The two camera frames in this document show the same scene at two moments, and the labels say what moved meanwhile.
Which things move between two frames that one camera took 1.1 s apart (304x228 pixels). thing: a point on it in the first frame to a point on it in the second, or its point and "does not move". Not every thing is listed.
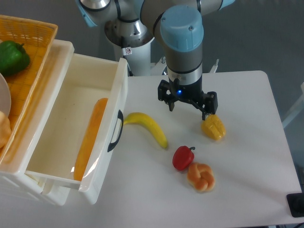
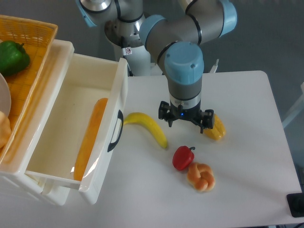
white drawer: [80, 140] does not move
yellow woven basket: [38, 37] does not move
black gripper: [172, 90] to [204, 118]
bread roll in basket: [5, 129] does not move
